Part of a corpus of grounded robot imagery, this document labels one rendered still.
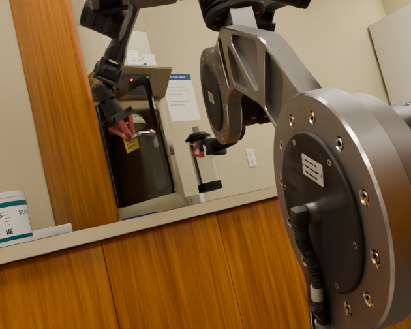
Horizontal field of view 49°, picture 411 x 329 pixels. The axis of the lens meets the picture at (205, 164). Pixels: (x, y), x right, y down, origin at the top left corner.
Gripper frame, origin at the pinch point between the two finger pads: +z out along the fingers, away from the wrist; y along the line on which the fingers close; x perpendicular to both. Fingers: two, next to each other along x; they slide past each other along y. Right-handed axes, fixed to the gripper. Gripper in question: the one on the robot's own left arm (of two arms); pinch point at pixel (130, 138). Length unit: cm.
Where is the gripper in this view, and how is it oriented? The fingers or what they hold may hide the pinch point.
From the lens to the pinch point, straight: 152.8
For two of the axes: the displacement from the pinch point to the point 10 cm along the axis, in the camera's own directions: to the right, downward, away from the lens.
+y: -5.5, 4.7, -6.9
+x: 6.8, -2.3, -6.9
